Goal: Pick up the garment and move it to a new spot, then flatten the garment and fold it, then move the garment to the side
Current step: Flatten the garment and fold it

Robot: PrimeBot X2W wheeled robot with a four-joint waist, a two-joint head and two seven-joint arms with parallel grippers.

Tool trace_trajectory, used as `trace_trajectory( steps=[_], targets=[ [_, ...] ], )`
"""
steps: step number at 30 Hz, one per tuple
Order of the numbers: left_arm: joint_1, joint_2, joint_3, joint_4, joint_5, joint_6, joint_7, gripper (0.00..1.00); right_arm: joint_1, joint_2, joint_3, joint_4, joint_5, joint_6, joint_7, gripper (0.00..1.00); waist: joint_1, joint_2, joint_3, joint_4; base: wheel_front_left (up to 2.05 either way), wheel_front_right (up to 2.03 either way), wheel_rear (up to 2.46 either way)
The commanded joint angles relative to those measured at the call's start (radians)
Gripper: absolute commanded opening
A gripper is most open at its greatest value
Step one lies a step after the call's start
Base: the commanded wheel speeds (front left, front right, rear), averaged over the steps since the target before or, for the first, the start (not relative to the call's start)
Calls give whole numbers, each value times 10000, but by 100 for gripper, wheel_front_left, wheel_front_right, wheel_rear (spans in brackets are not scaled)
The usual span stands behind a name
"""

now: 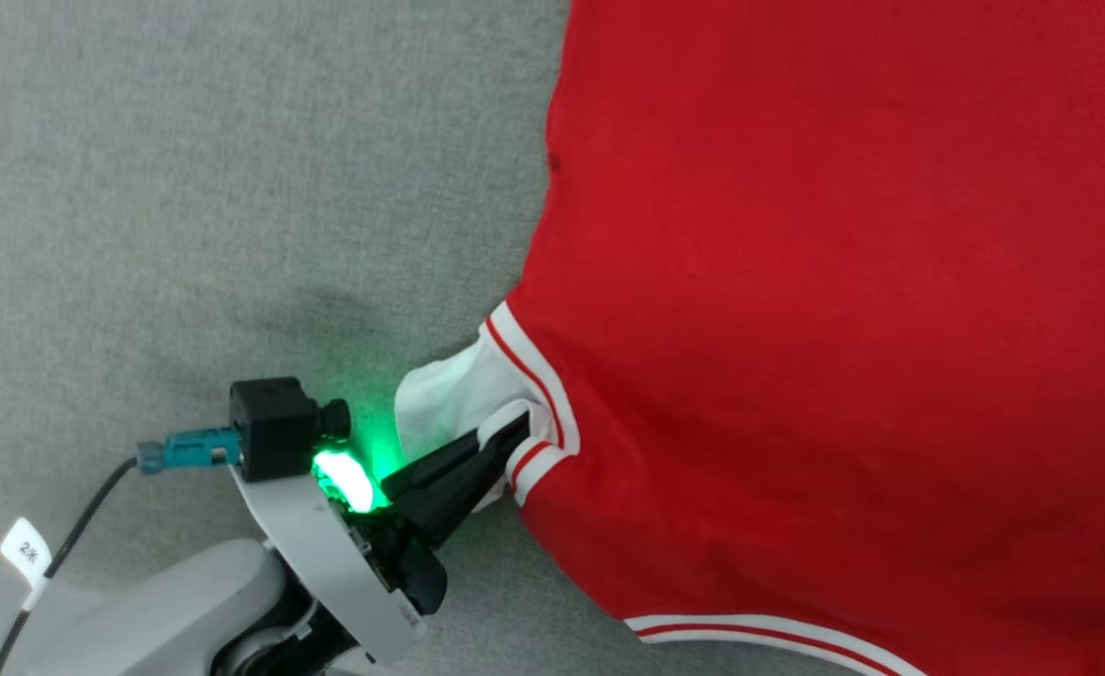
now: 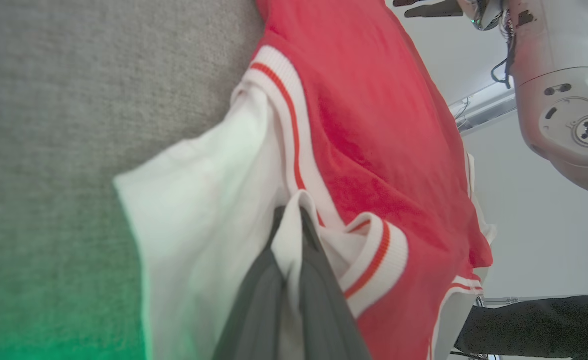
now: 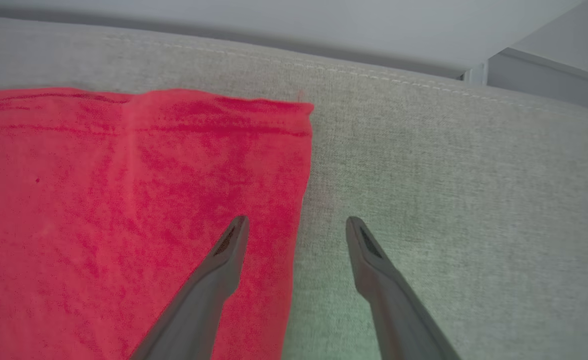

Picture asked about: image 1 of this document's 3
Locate red garment with white trim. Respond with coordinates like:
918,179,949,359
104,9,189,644
394,0,1105,676

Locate teal left camera connector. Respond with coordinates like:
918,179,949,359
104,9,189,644
136,427,241,473

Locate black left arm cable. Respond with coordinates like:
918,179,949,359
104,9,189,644
0,457,140,676

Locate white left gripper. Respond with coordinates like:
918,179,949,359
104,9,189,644
231,410,531,666

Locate white cable label tag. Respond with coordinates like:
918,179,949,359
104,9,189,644
0,516,54,611

